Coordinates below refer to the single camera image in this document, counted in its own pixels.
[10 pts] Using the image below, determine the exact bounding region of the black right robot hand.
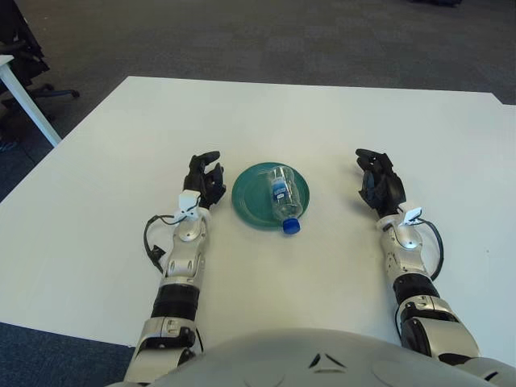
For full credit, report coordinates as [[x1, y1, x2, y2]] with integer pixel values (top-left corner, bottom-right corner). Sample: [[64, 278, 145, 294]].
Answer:
[[354, 148, 406, 221]]

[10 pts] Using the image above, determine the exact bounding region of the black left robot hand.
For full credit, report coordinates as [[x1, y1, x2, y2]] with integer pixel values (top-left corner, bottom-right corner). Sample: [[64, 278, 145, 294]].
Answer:
[[183, 150, 227, 210]]

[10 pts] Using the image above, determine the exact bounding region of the teal round plate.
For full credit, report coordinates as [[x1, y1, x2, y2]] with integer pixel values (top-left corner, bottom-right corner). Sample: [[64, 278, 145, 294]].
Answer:
[[231, 161, 312, 231]]

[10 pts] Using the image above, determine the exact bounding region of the clear bottle with blue cap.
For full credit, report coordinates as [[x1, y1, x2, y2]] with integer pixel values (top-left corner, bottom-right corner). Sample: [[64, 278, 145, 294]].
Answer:
[[267, 164, 304, 235]]

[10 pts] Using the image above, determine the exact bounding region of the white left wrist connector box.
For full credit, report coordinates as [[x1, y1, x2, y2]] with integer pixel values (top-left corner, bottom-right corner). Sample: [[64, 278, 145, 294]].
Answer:
[[177, 191, 202, 218]]

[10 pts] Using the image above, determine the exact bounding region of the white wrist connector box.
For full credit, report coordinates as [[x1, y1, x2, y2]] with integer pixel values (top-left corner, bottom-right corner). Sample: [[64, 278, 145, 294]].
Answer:
[[402, 206, 424, 227], [177, 191, 202, 218]]

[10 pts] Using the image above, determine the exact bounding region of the white right wrist connector box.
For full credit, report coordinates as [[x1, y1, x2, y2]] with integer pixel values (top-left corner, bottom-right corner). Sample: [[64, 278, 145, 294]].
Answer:
[[402, 206, 424, 227]]

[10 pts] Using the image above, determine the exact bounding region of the white desk leg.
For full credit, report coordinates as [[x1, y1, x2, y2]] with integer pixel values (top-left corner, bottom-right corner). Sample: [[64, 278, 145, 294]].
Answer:
[[0, 54, 62, 148]]

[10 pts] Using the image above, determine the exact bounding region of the grey robot torso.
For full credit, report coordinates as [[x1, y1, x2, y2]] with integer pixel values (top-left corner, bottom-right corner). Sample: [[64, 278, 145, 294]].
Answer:
[[104, 327, 516, 387]]

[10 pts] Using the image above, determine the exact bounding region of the black office chair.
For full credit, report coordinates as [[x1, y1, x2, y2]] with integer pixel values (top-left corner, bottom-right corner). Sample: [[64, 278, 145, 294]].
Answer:
[[0, 0, 81, 134]]

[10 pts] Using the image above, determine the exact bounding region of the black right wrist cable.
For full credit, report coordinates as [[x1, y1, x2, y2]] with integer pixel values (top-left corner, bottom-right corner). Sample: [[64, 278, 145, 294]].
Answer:
[[418, 219, 444, 281]]

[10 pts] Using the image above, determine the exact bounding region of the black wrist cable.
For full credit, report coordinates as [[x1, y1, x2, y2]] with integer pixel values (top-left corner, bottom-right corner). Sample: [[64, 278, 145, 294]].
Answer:
[[418, 219, 444, 281], [144, 213, 186, 275]]

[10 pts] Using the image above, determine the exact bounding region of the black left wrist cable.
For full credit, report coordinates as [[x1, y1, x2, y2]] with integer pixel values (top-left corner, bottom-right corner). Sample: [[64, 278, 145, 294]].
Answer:
[[144, 213, 186, 275]]

